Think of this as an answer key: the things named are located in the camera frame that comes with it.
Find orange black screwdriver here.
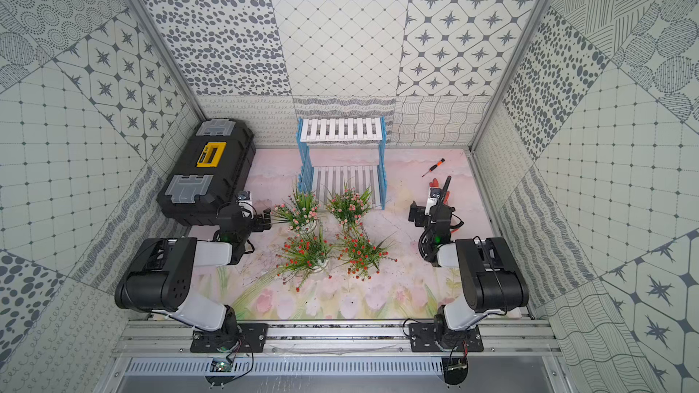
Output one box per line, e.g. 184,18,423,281
421,158,445,178

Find pink flower pot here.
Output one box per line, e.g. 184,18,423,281
325,187,372,229
271,187,320,234

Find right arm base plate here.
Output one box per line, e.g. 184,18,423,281
405,322,484,353

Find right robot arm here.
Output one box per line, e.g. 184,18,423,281
409,203,530,348

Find black plastic toolbox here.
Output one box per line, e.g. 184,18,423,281
157,119,256,227

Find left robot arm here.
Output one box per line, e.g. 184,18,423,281
115,201,271,338

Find red flower pot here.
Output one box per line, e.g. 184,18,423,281
275,227,333,292
337,227,398,281

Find blue white wooden rack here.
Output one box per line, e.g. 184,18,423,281
297,116,388,209

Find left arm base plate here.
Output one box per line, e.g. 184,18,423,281
189,323,269,354

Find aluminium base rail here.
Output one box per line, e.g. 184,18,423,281
115,318,562,357

